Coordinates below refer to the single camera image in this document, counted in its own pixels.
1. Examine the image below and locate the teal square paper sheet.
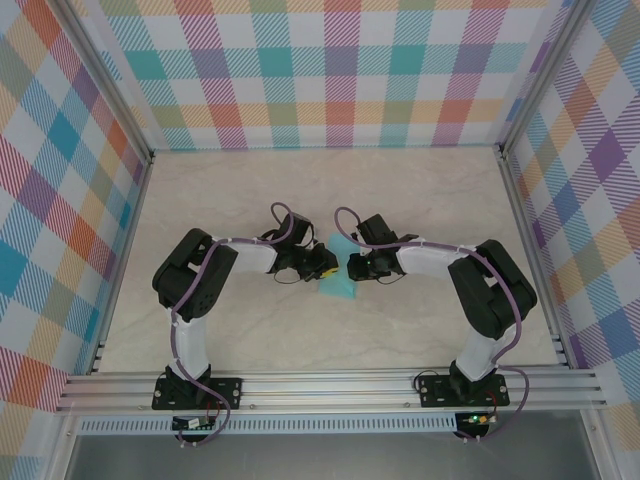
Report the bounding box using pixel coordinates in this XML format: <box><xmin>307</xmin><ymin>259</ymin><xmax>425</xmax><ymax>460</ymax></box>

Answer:
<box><xmin>318</xmin><ymin>232</ymin><xmax>359</xmax><ymax>301</ymax></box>

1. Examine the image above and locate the grey metal panel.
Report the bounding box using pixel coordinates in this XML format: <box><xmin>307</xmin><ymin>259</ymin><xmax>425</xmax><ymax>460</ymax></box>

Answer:
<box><xmin>64</xmin><ymin>432</ymin><xmax>601</xmax><ymax>480</ymax></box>

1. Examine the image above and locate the left small circuit board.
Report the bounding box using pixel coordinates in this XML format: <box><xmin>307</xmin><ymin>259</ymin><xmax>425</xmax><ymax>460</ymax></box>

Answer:
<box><xmin>171</xmin><ymin>415</ymin><xmax>217</xmax><ymax>432</ymax></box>

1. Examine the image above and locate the long aluminium mounting rail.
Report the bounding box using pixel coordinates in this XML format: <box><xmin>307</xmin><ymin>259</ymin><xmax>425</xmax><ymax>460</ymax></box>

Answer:
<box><xmin>54</xmin><ymin>367</ymin><xmax>609</xmax><ymax>414</ymax></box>

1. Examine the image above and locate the thin black cable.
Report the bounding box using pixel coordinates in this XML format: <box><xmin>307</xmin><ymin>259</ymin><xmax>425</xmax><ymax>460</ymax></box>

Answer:
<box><xmin>415</xmin><ymin>362</ymin><xmax>455</xmax><ymax>390</ymax></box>

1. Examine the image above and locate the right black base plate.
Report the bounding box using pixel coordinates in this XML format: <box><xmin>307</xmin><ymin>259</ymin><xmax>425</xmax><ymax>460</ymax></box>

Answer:
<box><xmin>418</xmin><ymin>374</ymin><xmax>511</xmax><ymax>409</ymax></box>

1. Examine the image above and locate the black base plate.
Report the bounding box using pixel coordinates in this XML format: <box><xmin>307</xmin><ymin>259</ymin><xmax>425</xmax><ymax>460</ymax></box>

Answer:
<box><xmin>151</xmin><ymin>377</ymin><xmax>244</xmax><ymax>412</ymax></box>
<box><xmin>418</xmin><ymin>374</ymin><xmax>511</xmax><ymax>409</ymax></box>

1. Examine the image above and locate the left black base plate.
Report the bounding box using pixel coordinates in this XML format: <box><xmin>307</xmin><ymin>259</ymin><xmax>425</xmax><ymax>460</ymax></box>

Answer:
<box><xmin>151</xmin><ymin>377</ymin><xmax>244</xmax><ymax>412</ymax></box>

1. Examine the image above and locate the slotted grey cable duct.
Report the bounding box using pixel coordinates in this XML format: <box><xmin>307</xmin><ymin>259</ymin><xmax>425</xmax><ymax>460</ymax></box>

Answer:
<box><xmin>77</xmin><ymin>413</ymin><xmax>459</xmax><ymax>435</ymax></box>

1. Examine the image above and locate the right aluminium side rail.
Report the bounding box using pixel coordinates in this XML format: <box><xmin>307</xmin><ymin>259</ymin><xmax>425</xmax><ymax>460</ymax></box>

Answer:
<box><xmin>497</xmin><ymin>147</ymin><xmax>576</xmax><ymax>371</ymax></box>

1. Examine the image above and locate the aluminium side rail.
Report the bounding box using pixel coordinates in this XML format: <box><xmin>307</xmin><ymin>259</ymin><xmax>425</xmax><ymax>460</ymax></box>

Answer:
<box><xmin>87</xmin><ymin>152</ymin><xmax>156</xmax><ymax>376</ymax></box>
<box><xmin>497</xmin><ymin>147</ymin><xmax>576</xmax><ymax>371</ymax></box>

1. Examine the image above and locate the left aluminium side rail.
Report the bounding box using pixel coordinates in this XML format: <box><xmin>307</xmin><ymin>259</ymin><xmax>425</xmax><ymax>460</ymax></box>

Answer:
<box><xmin>87</xmin><ymin>152</ymin><xmax>156</xmax><ymax>376</ymax></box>

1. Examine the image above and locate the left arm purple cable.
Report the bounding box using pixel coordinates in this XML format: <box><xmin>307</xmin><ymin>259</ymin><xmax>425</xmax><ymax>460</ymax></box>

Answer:
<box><xmin>169</xmin><ymin>201</ymin><xmax>297</xmax><ymax>448</ymax></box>

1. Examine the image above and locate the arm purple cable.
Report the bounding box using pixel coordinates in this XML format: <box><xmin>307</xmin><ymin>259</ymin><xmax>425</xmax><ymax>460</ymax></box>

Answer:
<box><xmin>333</xmin><ymin>205</ymin><xmax>531</xmax><ymax>445</ymax></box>
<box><xmin>169</xmin><ymin>201</ymin><xmax>297</xmax><ymax>448</ymax></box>

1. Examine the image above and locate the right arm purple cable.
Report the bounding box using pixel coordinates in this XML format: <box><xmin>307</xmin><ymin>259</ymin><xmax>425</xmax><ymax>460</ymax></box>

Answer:
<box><xmin>333</xmin><ymin>205</ymin><xmax>531</xmax><ymax>445</ymax></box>

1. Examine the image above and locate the right aluminium frame post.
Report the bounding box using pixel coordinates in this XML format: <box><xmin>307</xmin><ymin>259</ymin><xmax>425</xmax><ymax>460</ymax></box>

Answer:
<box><xmin>494</xmin><ymin>0</ymin><xmax>596</xmax><ymax>161</ymax></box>

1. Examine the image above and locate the aluminium frame post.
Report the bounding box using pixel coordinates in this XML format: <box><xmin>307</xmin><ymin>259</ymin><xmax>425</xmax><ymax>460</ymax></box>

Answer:
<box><xmin>52</xmin><ymin>0</ymin><xmax>156</xmax><ymax>166</ymax></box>
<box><xmin>494</xmin><ymin>0</ymin><xmax>596</xmax><ymax>161</ymax></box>

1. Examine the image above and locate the left aluminium frame post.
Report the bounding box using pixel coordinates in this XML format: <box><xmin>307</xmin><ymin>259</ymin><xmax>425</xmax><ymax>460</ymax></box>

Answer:
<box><xmin>52</xmin><ymin>0</ymin><xmax>156</xmax><ymax>166</ymax></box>

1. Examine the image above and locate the right aluminium frame leg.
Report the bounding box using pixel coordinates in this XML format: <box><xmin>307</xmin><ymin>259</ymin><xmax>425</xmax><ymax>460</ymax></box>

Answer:
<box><xmin>579</xmin><ymin>409</ymin><xmax>619</xmax><ymax>480</ymax></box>

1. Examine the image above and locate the aluminium frame leg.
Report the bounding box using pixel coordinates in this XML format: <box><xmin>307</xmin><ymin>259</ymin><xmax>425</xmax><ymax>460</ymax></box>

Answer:
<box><xmin>579</xmin><ymin>409</ymin><xmax>619</xmax><ymax>480</ymax></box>
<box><xmin>47</xmin><ymin>413</ymin><xmax>79</xmax><ymax>480</ymax></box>

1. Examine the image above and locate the left aluminium frame leg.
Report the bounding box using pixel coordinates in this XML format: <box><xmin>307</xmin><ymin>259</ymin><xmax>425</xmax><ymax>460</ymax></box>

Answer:
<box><xmin>47</xmin><ymin>413</ymin><xmax>79</xmax><ymax>480</ymax></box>

